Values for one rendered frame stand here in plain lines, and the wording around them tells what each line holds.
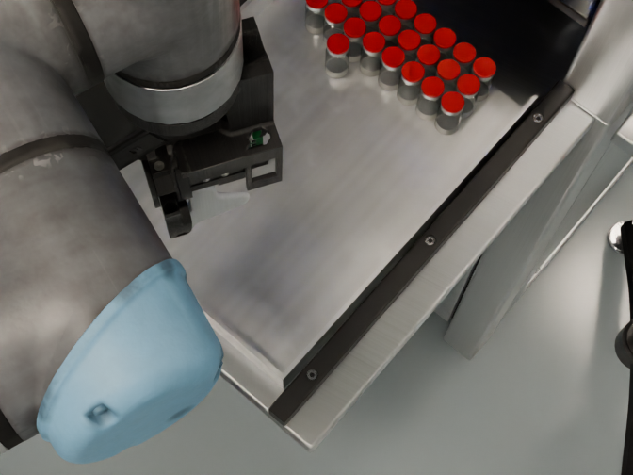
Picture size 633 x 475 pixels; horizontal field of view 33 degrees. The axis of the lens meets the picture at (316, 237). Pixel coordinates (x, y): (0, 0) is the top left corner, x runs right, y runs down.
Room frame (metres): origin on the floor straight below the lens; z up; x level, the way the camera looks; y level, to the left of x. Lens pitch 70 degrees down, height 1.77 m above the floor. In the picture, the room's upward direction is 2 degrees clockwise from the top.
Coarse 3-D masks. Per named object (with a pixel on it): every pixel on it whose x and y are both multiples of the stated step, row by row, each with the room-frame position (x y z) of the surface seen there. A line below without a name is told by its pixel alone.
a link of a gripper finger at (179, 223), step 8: (160, 200) 0.25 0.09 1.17; (168, 200) 0.25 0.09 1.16; (176, 200) 0.25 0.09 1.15; (184, 200) 0.25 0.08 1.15; (168, 208) 0.24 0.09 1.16; (176, 208) 0.24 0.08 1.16; (184, 208) 0.25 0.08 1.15; (168, 216) 0.24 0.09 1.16; (176, 216) 0.24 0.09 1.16; (184, 216) 0.24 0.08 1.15; (168, 224) 0.24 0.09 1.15; (176, 224) 0.24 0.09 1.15; (184, 224) 0.24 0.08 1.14; (176, 232) 0.24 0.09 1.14; (184, 232) 0.24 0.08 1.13
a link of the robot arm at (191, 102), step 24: (240, 24) 0.29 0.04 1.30; (240, 48) 0.28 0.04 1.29; (216, 72) 0.26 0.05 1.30; (240, 72) 0.28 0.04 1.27; (120, 96) 0.26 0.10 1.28; (144, 96) 0.25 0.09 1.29; (168, 96) 0.25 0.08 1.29; (192, 96) 0.25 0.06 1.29; (216, 96) 0.26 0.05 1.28; (144, 120) 0.25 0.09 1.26; (168, 120) 0.25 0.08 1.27; (192, 120) 0.25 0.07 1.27
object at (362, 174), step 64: (256, 0) 0.55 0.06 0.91; (320, 64) 0.50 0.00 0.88; (320, 128) 0.44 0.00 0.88; (384, 128) 0.44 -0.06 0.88; (512, 128) 0.43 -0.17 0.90; (256, 192) 0.37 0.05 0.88; (320, 192) 0.37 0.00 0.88; (384, 192) 0.38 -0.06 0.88; (448, 192) 0.36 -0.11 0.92; (192, 256) 0.31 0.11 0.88; (256, 256) 0.31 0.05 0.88; (320, 256) 0.31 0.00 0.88; (384, 256) 0.32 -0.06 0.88; (256, 320) 0.25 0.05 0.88; (320, 320) 0.26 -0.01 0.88
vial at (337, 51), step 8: (328, 40) 0.50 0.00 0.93; (336, 40) 0.50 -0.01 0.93; (344, 40) 0.50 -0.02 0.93; (328, 48) 0.49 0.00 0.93; (336, 48) 0.49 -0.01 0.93; (344, 48) 0.49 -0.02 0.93; (328, 56) 0.49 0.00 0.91; (336, 56) 0.49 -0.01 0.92; (344, 56) 0.49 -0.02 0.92; (328, 64) 0.49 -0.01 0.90; (336, 64) 0.49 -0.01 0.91; (344, 64) 0.49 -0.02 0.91; (328, 72) 0.49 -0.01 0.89; (336, 72) 0.49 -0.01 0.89; (344, 72) 0.49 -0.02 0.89
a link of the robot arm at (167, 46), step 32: (96, 0) 0.24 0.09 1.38; (128, 0) 0.25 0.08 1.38; (160, 0) 0.25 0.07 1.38; (192, 0) 0.25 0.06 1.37; (224, 0) 0.27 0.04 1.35; (96, 32) 0.23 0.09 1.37; (128, 32) 0.24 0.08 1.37; (160, 32) 0.24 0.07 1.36; (192, 32) 0.25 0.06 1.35; (224, 32) 0.27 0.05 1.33; (128, 64) 0.24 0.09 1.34; (160, 64) 0.25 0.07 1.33; (192, 64) 0.25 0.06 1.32
